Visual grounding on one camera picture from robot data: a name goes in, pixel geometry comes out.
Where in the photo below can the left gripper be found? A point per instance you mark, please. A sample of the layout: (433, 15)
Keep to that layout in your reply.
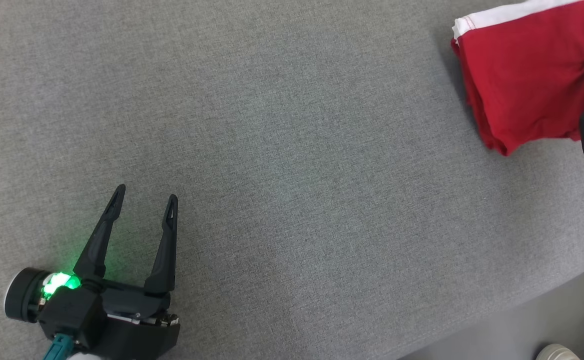
(137, 325)

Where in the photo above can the red shorts white stripe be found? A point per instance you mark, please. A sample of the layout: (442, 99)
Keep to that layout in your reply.
(521, 75)

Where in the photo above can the white shoe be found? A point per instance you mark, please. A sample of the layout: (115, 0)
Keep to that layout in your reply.
(556, 352)

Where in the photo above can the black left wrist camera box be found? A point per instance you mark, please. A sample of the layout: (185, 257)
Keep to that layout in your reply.
(69, 315)

